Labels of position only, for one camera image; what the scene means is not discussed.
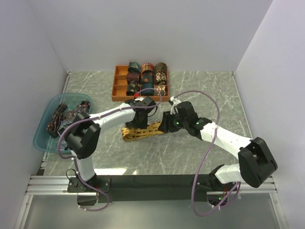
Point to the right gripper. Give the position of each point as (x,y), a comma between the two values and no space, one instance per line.
(166,124)

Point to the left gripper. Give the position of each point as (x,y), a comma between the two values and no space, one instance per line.
(142,125)

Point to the yellow beetle print tie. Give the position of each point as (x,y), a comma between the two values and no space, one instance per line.
(131,134)

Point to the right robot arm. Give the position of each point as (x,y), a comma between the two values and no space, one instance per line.
(255,160)

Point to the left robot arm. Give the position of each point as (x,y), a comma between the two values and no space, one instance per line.
(82,135)

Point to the teal plain rolled tie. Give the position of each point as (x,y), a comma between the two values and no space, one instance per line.
(147,89)

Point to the red green paisley rolled tie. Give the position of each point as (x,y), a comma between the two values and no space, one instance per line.
(160,90)

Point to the black gold rolled tie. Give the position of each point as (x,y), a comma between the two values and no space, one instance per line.
(132,88)

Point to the maroon rolled tie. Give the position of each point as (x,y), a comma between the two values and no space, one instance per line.
(132,77)

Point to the brown floral rolled tie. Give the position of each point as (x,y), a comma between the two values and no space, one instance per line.
(160,78)

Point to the red patterned rolled tie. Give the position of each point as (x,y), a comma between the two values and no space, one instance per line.
(147,67)

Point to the dark green rolled tie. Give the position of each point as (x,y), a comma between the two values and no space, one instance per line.
(134,67)

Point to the brown patterned rolled tie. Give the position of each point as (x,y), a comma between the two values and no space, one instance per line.
(160,68)

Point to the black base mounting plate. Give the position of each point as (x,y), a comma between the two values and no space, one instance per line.
(158,187)

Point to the black red dotted tie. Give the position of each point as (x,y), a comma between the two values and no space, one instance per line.
(55,121)

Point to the teal plastic basin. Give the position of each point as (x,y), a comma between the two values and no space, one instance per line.
(42,140)

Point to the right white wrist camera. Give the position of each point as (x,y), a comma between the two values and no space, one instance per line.
(173,102)

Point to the aluminium rail frame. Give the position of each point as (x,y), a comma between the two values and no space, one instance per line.
(48,205)

